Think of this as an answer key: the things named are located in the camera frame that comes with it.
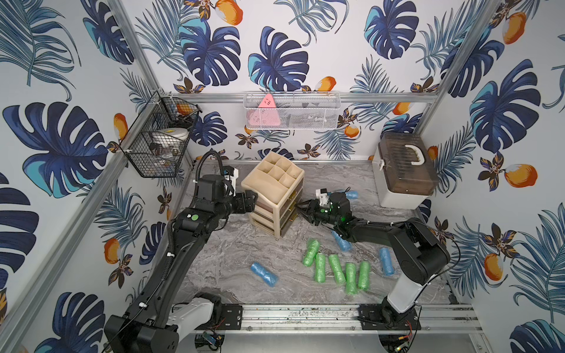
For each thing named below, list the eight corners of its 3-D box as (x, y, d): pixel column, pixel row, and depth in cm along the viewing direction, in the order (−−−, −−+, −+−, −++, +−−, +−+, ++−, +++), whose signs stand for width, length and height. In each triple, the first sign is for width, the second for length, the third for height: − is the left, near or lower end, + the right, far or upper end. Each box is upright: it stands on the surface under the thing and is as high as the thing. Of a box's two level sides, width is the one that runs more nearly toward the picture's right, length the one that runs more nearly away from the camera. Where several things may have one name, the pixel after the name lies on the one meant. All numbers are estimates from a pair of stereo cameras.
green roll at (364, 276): (357, 289, 82) (359, 287, 81) (359, 261, 89) (361, 259, 87) (367, 292, 82) (369, 290, 80) (368, 264, 88) (370, 262, 86)
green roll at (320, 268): (314, 282, 84) (315, 280, 82) (315, 254, 91) (315, 252, 89) (325, 283, 84) (325, 281, 82) (324, 255, 91) (325, 253, 89)
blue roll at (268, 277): (249, 271, 87) (248, 268, 84) (255, 263, 89) (254, 260, 86) (273, 289, 83) (273, 286, 80) (279, 280, 85) (279, 277, 82)
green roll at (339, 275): (336, 286, 83) (338, 284, 81) (328, 257, 90) (329, 254, 88) (345, 284, 83) (347, 282, 81) (336, 256, 90) (338, 253, 88)
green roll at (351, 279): (345, 294, 81) (346, 292, 79) (345, 264, 88) (346, 261, 86) (355, 296, 81) (357, 294, 79) (354, 265, 88) (356, 263, 86)
